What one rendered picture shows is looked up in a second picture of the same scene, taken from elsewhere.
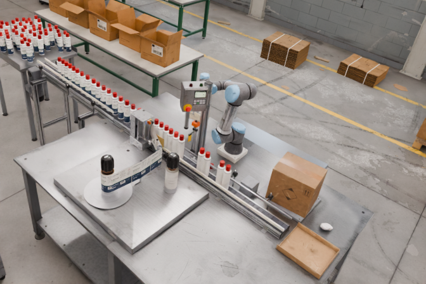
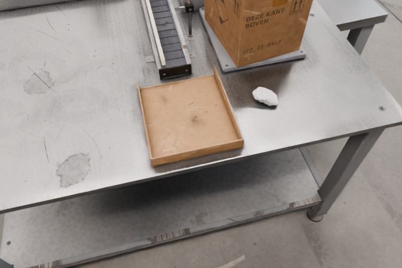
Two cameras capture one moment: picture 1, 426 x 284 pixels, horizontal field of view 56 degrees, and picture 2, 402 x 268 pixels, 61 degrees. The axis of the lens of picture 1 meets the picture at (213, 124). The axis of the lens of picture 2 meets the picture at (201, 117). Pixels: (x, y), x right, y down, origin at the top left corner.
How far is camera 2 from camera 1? 202 cm
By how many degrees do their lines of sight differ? 34
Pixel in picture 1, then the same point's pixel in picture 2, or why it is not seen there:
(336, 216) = (310, 91)
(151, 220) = not seen: outside the picture
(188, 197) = not seen: outside the picture
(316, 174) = not seen: outside the picture
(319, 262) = (186, 142)
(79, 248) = not seen: hidden behind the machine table
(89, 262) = not seen: hidden behind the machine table
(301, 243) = (189, 100)
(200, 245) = (42, 39)
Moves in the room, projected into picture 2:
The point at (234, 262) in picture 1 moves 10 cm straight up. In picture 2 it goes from (55, 78) to (43, 55)
